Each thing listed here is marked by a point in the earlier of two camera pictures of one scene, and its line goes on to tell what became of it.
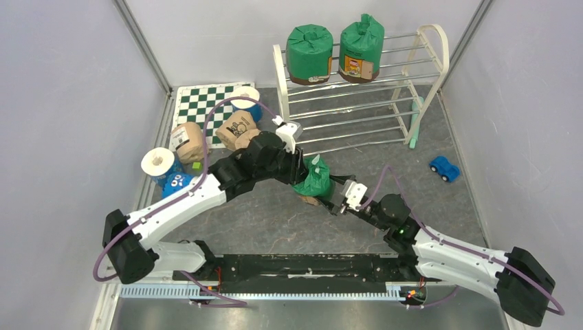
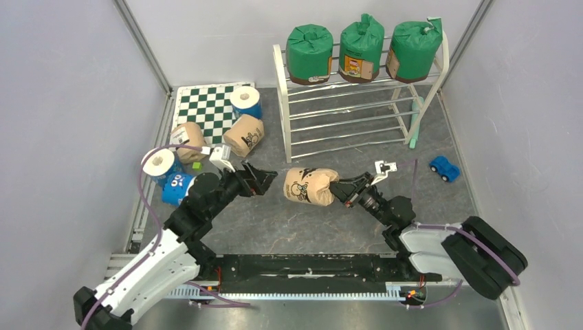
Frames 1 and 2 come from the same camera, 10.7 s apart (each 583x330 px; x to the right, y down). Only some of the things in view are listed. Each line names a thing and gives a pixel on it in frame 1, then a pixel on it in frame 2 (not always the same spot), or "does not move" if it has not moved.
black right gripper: [336, 205] → [356, 194]
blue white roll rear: [245, 104] does not move
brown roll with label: [188, 139] does not move
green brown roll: [317, 184] → [412, 47]
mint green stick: [416, 106] does not move
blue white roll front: [159, 163] does not move
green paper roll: [361, 50] does not move
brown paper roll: [238, 135] → [310, 185]
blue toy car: [444, 170] does not move
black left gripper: [298, 172] → [248, 180]
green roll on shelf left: [309, 53] does not move
